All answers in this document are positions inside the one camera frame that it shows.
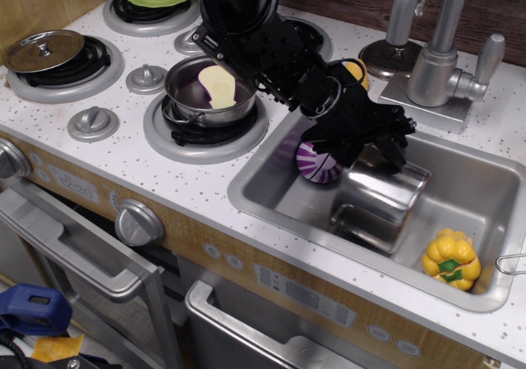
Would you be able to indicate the grey stovetop knob front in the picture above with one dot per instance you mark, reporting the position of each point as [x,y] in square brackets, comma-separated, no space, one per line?
[93,124]

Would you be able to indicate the silver faucet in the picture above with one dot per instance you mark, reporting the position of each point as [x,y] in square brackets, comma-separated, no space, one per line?
[426,80]

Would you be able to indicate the front right stove burner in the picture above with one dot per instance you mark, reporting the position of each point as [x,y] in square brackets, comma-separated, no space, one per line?
[203,145]

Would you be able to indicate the grey stovetop knob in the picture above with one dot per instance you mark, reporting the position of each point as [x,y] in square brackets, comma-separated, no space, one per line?
[146,80]
[186,45]
[93,124]

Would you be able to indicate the grey stovetop knob middle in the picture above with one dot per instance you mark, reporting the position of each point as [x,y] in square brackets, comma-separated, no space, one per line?
[146,80]

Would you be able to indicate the steel pot lid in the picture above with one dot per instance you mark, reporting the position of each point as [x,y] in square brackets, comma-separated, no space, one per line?
[43,51]

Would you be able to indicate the silver oven dial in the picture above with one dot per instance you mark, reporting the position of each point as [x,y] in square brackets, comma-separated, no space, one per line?
[136,224]
[13,161]

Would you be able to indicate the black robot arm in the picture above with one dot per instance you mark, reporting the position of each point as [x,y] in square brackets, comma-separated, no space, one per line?
[253,42]

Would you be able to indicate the cream toy eggplant slice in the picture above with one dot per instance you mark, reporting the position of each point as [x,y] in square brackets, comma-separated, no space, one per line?
[220,85]

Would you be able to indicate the silver sink basin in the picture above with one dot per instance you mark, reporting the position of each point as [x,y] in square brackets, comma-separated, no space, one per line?
[480,194]

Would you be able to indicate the purple striped toy ball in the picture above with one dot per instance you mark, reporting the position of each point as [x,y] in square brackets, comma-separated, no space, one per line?
[317,168]

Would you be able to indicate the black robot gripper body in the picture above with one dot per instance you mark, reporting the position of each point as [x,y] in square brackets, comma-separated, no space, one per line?
[354,120]

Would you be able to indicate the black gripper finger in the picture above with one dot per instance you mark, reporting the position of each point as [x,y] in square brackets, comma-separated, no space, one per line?
[345,152]
[392,147]

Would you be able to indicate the back right stove burner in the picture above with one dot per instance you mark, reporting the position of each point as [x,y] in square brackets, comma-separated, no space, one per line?
[317,37]

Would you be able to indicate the oven door with handle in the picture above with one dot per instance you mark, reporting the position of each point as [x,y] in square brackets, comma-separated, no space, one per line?
[116,296]

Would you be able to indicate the blue clamp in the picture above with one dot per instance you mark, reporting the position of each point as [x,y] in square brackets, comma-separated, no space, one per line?
[35,311]

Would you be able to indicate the dishwasher door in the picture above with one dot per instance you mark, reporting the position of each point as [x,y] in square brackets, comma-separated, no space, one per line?
[234,328]

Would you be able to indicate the silver oven dial left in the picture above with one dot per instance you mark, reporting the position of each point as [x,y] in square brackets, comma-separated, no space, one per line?
[13,161]

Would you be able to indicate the back left stove burner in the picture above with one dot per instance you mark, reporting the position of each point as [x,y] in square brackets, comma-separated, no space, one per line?
[129,19]

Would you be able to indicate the steel pot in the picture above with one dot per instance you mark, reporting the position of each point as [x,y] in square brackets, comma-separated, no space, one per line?
[374,199]

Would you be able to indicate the silver oven dial right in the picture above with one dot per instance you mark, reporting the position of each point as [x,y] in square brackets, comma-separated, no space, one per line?
[136,224]

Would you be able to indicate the grey stovetop knob upper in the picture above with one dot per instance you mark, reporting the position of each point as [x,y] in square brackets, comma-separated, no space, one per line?
[186,45]

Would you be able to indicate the front left stove burner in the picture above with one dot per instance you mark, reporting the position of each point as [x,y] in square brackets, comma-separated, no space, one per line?
[97,66]

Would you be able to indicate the wire handle at edge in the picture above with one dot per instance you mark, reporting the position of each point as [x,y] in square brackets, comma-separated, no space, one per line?
[509,264]

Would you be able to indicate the steel pan on burner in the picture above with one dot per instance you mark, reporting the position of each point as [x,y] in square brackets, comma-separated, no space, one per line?
[189,103]

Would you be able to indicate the yellow toy bell pepper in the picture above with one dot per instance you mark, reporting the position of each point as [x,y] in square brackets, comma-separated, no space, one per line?
[452,259]

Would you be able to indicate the yellow toy corn cob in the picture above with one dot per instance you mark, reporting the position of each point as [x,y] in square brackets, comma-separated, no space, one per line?
[359,71]

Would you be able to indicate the stove burner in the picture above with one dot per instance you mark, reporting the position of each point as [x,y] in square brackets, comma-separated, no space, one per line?
[203,145]
[317,37]
[97,66]
[129,19]

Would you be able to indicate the yellow cloth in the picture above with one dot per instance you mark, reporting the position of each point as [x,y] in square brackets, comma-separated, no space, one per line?
[50,349]

